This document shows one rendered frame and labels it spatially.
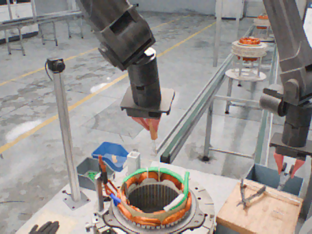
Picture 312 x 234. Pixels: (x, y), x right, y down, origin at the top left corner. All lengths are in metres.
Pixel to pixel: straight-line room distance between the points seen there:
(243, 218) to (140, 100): 0.44
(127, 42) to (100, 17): 0.06
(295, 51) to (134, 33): 0.36
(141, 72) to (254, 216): 0.52
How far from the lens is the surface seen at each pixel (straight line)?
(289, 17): 0.69
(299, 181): 1.05
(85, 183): 1.36
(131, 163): 0.84
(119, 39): 0.46
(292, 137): 0.74
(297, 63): 0.68
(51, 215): 1.29
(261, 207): 0.88
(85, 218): 1.24
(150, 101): 0.56
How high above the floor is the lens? 1.63
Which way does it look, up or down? 26 degrees down
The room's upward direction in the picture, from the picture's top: straight up
